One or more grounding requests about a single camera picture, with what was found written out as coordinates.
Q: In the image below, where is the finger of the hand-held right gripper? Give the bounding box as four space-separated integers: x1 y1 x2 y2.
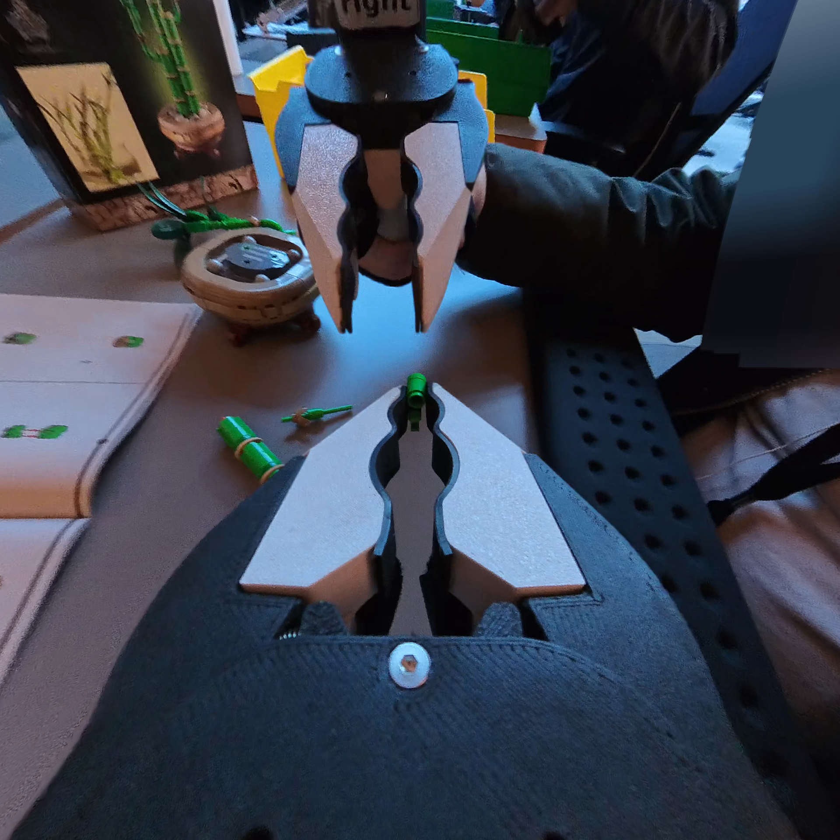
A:
290 123 363 334
402 121 475 334

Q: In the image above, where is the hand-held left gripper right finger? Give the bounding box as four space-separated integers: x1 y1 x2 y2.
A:
419 381 588 637

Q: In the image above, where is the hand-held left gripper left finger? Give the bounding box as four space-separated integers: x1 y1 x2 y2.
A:
238 386 411 636

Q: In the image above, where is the green bamboo stalk model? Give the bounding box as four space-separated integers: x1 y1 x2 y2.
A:
217 415 284 483

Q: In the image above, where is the yellow plastic bin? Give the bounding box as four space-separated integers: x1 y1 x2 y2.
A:
249 46 496 179

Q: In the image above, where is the thin green stem tan collar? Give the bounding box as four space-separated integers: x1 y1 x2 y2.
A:
281 405 354 429

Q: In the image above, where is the person's right forearm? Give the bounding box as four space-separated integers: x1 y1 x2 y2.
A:
456 143 736 342

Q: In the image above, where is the grey desk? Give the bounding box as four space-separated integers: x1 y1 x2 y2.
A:
0 112 660 840

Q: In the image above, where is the person's right hand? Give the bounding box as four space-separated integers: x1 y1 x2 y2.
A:
357 164 488 285

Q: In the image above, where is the green sprig with leaves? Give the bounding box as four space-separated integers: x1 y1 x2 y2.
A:
151 177 298 263

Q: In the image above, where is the tan round pot base model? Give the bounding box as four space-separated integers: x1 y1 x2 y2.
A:
180 228 322 345

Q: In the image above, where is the green plastic bin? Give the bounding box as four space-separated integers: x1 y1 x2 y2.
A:
425 0 552 119

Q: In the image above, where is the open instruction booklet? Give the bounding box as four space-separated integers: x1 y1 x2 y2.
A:
0 293 203 683

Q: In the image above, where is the black toy set box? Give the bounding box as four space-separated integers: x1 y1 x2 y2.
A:
0 0 259 232

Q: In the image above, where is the navy chair back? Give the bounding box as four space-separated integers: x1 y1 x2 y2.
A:
682 0 798 139

